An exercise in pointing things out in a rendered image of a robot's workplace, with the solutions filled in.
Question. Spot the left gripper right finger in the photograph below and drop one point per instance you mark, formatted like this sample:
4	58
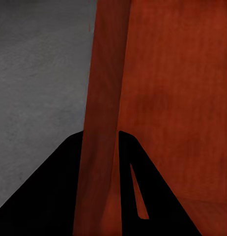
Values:
167	217

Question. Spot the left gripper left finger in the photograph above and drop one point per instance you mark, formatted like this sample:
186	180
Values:
45	203

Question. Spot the storage box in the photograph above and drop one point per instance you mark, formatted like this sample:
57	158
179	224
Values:
158	72

